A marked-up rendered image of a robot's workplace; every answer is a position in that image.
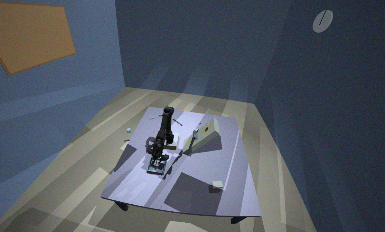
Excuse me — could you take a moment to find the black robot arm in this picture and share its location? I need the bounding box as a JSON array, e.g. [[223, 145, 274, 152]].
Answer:
[[152, 106, 174, 159]]

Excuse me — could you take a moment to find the light blue square tray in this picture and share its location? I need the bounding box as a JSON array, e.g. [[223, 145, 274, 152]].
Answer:
[[146, 157, 167, 175]]

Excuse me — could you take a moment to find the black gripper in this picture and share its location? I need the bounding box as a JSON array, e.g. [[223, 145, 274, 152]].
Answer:
[[148, 148, 169, 164]]

